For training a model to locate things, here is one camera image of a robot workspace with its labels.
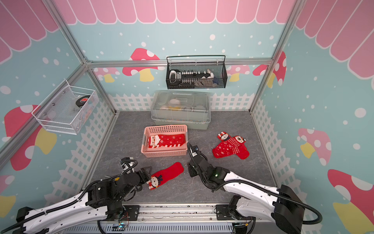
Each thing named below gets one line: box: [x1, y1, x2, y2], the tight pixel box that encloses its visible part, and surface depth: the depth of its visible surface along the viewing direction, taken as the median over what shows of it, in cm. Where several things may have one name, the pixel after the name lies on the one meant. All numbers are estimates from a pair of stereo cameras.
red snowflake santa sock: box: [148, 134, 186, 149], surface depth 101 cm
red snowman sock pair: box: [212, 131, 250, 160], surface depth 99 cm
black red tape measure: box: [75, 95, 91, 108], surface depth 80 cm
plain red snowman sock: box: [146, 162, 185, 191], surface depth 89 cm
